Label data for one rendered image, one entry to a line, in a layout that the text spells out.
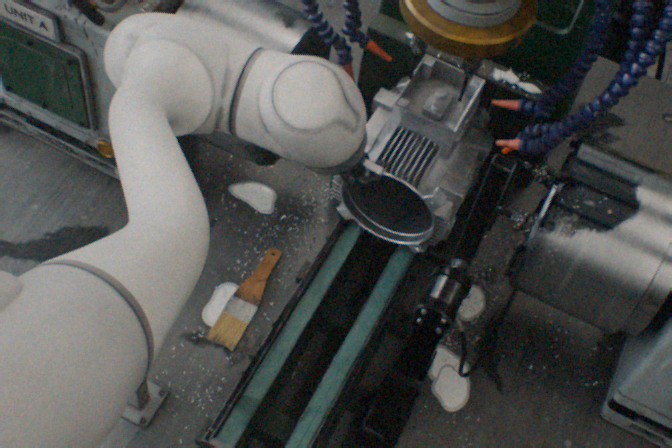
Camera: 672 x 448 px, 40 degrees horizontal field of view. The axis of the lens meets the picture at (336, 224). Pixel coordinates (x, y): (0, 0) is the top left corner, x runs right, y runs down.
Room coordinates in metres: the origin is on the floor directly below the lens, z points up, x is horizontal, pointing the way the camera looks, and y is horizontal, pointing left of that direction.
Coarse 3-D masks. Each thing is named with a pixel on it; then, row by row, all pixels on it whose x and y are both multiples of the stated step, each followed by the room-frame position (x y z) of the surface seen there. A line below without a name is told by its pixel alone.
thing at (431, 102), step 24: (432, 72) 1.01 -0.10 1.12; (456, 72) 1.00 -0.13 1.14; (408, 96) 0.95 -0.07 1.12; (432, 96) 0.95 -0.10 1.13; (456, 96) 0.97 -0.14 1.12; (408, 120) 0.90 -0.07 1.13; (432, 120) 0.89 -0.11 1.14; (456, 120) 0.93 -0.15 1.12; (432, 144) 0.88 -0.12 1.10; (456, 144) 0.89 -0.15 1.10
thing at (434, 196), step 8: (400, 80) 1.02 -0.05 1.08; (400, 88) 1.00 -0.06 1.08; (480, 112) 0.97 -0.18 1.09; (472, 120) 0.97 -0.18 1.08; (480, 120) 0.96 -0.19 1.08; (488, 120) 0.97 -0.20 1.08; (432, 192) 0.80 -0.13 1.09; (440, 192) 0.81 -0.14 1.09; (432, 200) 0.79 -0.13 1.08; (440, 200) 0.80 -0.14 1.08; (344, 208) 0.83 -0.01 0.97; (432, 208) 0.79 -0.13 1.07; (344, 216) 0.83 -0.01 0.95; (416, 248) 0.80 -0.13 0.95; (424, 248) 0.79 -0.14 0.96
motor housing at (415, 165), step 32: (384, 128) 0.92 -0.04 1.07; (480, 128) 0.97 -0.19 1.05; (384, 160) 0.84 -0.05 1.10; (416, 160) 0.85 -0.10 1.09; (448, 160) 0.88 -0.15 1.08; (352, 192) 0.86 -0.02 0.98; (384, 192) 0.89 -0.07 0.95; (416, 192) 0.80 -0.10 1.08; (384, 224) 0.84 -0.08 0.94; (416, 224) 0.84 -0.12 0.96; (448, 224) 0.80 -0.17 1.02
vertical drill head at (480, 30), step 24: (408, 0) 0.91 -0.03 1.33; (432, 0) 0.91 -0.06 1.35; (456, 0) 0.90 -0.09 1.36; (480, 0) 0.91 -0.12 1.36; (504, 0) 0.92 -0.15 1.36; (528, 0) 0.96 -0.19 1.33; (408, 24) 0.90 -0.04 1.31; (432, 24) 0.88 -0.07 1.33; (456, 24) 0.88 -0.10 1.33; (480, 24) 0.89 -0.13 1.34; (504, 24) 0.90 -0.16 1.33; (528, 24) 0.91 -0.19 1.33; (456, 48) 0.86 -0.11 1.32; (480, 48) 0.86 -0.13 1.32; (504, 48) 0.88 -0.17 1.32
